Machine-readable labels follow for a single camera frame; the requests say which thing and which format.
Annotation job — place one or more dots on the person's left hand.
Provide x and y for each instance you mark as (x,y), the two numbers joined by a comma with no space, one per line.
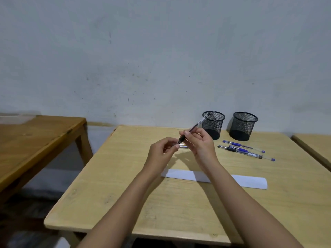
(159,157)

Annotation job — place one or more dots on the person's right hand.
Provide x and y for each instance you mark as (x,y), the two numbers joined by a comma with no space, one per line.
(204,149)

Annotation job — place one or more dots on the black mesh cup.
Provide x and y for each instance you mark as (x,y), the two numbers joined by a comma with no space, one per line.
(217,131)
(243,129)

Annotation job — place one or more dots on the blue pen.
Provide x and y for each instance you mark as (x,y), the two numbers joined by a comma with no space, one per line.
(236,144)
(243,150)

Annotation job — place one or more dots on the white paper strip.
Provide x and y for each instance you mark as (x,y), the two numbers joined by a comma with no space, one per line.
(248,182)

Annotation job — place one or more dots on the person's left forearm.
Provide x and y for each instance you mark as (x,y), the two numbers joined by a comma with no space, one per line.
(116,216)

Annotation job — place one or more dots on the person's right forearm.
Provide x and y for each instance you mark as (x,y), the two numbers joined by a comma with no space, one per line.
(248,211)

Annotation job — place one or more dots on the light wooden side table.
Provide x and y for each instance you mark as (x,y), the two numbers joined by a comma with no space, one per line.
(315,147)

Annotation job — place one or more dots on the dark wooden side table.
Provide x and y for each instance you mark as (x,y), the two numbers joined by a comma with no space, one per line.
(31,142)

